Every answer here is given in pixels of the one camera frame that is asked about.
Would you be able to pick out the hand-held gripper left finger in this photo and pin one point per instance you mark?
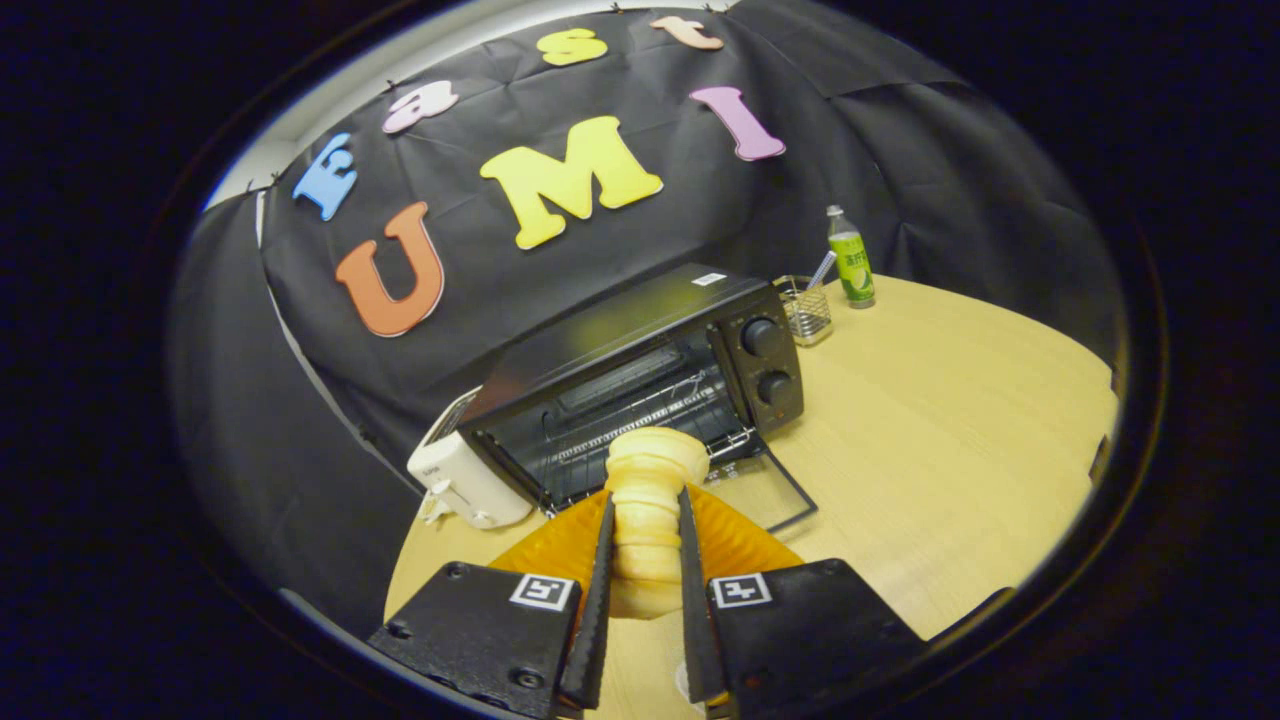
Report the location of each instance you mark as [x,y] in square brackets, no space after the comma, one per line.
[480,630]

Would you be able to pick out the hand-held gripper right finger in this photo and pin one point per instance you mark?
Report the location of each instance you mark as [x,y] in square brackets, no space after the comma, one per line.
[800,630]

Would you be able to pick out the ridged yellow bread roll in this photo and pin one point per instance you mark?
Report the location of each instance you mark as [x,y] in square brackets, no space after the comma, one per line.
[650,520]

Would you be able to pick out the black toaster oven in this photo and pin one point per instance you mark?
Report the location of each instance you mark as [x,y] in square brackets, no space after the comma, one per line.
[620,320]

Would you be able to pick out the white slot toaster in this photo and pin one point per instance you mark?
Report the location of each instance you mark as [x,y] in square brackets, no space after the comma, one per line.
[470,485]

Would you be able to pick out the green label plastic bottle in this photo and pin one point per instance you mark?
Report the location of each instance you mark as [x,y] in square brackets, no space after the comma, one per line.
[853,265]

